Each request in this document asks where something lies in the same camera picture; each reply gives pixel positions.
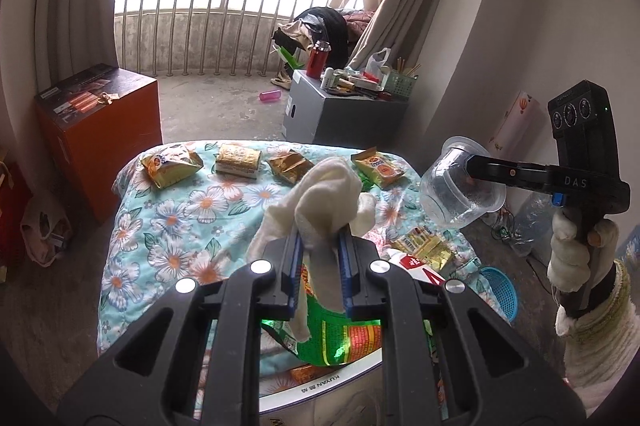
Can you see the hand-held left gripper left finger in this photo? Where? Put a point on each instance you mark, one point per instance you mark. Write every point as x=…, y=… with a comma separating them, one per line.
x=295, y=271

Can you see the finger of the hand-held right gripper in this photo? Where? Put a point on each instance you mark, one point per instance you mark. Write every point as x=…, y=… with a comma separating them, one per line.
x=510, y=173

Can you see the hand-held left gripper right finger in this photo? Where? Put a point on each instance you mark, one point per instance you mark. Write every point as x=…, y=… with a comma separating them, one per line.
x=345, y=271

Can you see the clear plastic jar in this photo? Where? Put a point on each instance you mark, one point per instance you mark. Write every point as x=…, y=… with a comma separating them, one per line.
x=450, y=196

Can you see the green foil snack packet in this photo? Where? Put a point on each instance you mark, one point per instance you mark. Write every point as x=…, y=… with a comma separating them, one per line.
x=340, y=336

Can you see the white cloth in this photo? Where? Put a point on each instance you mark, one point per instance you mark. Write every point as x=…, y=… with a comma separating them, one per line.
x=325, y=191

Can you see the blue mesh wastebasket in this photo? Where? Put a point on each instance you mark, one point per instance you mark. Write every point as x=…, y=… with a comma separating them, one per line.
x=500, y=293

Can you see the person's right hand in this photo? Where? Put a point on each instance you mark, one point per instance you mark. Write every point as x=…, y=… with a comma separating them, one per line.
x=565, y=256

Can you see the large water jug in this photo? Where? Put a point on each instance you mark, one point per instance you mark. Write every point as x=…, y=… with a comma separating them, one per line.
x=535, y=226

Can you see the white printed board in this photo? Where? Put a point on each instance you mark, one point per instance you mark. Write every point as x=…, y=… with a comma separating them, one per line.
x=520, y=116

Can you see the red white packet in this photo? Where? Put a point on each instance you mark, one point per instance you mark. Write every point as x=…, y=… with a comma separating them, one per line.
x=415, y=267

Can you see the gold striped snack packet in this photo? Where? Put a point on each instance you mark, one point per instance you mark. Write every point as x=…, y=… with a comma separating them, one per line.
x=425, y=248

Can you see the crumpled gold snack packet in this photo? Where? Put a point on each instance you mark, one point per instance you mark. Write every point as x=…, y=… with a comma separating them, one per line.
x=290, y=166

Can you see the yellow orange snack packet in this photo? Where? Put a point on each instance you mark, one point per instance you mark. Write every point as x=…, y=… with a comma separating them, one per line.
x=380, y=166

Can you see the beige cracker packet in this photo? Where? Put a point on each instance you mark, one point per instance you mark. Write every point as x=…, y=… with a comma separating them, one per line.
x=237, y=161

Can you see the white round container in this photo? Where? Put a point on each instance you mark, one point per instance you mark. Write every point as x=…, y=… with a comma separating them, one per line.
x=320, y=398

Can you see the floral blue blanket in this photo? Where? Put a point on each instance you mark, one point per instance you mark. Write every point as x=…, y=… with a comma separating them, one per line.
x=175, y=216

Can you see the green plastic basket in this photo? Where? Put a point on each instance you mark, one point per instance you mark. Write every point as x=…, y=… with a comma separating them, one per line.
x=397, y=84

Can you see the grey cabinet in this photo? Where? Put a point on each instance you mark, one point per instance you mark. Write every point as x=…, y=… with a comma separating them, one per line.
x=350, y=116

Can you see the white plastic bag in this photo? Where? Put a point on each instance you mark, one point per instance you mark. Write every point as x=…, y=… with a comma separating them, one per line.
x=377, y=64

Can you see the pink bottle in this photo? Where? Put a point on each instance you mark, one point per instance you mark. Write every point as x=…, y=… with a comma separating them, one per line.
x=270, y=96

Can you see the pile of small items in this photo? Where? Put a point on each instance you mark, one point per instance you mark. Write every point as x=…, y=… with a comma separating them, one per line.
x=350, y=84

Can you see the beige sandal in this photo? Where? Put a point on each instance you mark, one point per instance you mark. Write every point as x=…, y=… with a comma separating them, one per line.
x=281, y=82

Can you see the red thermos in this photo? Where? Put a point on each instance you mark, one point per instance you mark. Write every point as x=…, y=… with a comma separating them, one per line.
x=317, y=59

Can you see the orange cardboard box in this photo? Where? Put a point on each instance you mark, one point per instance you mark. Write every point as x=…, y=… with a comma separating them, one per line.
x=110, y=141

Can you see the black clothes pile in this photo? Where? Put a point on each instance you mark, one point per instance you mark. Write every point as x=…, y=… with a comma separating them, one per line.
x=325, y=26

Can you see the white tote bag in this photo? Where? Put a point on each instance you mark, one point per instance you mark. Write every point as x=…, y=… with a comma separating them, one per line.
x=45, y=226

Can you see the metal balcony railing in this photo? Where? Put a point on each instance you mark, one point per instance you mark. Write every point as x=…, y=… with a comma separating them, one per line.
x=210, y=6

